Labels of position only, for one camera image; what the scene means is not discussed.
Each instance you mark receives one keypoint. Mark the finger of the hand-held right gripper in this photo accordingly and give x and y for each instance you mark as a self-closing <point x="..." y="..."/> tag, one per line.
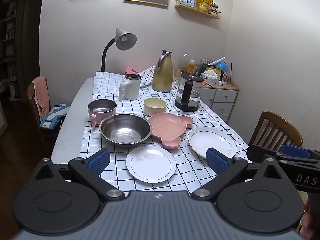
<point x="295" y="151"/>
<point x="260" y="153"/>

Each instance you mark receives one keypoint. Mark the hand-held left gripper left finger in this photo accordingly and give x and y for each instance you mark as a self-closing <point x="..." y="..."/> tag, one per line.
<point x="98" y="162"/>

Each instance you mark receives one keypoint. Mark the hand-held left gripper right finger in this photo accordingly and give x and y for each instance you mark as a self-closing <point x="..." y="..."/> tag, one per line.
<point x="218" y="163"/>

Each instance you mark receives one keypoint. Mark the white gold-rimmed plate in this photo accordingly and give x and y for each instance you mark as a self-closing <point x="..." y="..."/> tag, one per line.
<point x="212" y="140"/>

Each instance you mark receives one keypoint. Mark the large stainless steel bowl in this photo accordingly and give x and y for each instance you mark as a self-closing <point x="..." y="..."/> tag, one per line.
<point x="125" y="130"/>

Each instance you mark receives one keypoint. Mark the white floral plate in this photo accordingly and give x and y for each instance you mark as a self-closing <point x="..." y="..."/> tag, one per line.
<point x="150" y="163"/>

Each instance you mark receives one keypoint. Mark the pink bear-shaped divided plate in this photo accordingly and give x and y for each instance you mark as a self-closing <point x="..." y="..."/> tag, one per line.
<point x="167" y="127"/>

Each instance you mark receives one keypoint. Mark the person's right hand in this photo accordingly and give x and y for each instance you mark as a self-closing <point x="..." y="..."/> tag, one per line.
<point x="308" y="220"/>

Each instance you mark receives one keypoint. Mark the white black-checked tablecloth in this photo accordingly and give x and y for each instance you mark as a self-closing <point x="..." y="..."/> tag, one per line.
<point x="192" y="175"/>

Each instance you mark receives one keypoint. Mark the wooden slat-back chair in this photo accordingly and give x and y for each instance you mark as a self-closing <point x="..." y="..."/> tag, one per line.
<point x="275" y="130"/>

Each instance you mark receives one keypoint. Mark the white drawer cabinet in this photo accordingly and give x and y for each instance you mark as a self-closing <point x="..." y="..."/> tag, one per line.
<point x="222" y="100"/>

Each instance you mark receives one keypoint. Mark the blue striped bag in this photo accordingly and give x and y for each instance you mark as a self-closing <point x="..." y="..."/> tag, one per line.
<point x="53" y="116"/>

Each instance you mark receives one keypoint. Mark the cream round bowl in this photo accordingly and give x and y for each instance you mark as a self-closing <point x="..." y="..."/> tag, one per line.
<point x="154" y="106"/>

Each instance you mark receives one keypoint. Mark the white mug with steel rim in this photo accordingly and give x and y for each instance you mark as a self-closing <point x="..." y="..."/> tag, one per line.
<point x="130" y="87"/>

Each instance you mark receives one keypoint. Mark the small clear bottle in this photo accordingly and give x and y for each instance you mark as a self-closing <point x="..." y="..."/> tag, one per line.
<point x="225" y="77"/>

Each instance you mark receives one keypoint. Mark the tissue box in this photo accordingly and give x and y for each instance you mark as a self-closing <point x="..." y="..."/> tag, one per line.
<point x="210" y="78"/>

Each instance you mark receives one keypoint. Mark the pink towel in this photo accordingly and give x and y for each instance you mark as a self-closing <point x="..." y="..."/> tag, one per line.
<point x="41" y="95"/>

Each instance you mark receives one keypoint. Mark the yellow black box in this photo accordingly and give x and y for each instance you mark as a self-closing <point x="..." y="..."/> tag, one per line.
<point x="212" y="70"/>

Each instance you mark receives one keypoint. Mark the blue globe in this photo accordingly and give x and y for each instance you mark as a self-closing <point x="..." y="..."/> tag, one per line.
<point x="222" y="66"/>

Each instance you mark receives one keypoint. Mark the wooden chair with towel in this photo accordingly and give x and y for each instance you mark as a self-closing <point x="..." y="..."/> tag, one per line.
<point x="31" y="92"/>

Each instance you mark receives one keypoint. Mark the orange drink bottle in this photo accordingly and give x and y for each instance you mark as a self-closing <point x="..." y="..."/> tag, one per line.
<point x="191" y="67"/>

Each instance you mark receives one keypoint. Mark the gold thermos jug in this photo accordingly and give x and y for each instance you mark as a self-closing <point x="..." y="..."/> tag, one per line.
<point x="162" y="75"/>

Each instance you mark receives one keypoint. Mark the clear glass jar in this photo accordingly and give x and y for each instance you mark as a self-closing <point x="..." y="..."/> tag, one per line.
<point x="182" y="62"/>

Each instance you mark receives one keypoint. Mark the grey gooseneck desk lamp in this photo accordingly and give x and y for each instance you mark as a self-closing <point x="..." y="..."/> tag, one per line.
<point x="123" y="40"/>

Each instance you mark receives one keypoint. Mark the dark bookshelf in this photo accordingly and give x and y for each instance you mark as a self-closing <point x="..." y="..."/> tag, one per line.
<point x="10" y="42"/>

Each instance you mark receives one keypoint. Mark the small lantern ornament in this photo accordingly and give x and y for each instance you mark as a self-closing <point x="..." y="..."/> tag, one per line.
<point x="215" y="8"/>

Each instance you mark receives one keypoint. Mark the yellow flower ornament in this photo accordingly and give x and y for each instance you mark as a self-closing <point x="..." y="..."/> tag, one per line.
<point x="204" y="0"/>

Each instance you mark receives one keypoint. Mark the wooden wall shelf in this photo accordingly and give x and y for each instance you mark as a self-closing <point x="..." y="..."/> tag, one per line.
<point x="197" y="11"/>

